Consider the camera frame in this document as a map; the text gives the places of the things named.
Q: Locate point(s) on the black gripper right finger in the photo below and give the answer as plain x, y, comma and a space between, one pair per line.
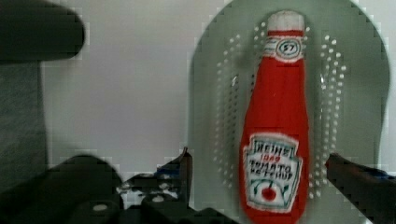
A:
371, 190

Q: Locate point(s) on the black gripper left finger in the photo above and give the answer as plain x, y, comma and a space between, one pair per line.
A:
170, 182

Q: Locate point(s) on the red plush ketchup bottle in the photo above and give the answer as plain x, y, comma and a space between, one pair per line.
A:
274, 149

